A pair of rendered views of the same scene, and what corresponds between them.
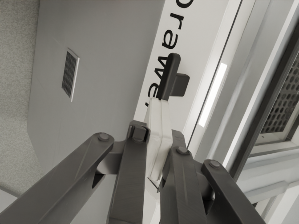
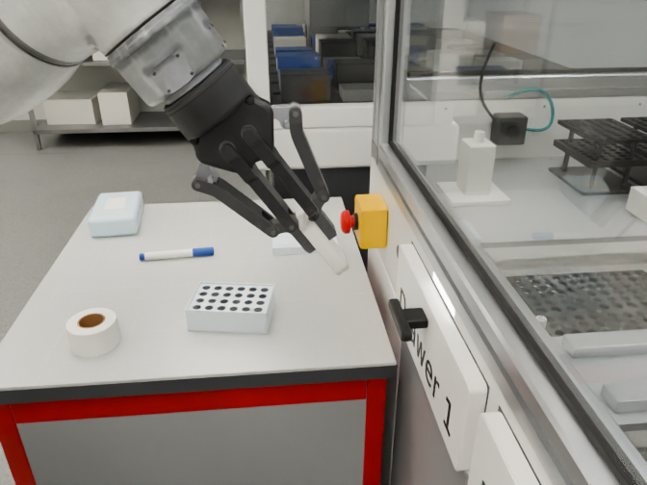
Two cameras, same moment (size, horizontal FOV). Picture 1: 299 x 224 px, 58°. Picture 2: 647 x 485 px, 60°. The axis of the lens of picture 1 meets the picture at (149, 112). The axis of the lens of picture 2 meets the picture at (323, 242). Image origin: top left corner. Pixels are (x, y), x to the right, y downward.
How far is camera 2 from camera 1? 0.62 m
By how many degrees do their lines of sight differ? 87
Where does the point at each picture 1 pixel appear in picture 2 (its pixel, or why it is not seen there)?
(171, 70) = (392, 305)
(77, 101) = not seen: outside the picture
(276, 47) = (428, 222)
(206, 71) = (424, 288)
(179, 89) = (415, 316)
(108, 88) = not seen: outside the picture
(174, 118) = (436, 341)
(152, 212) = (487, 429)
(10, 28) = not seen: outside the picture
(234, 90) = (438, 264)
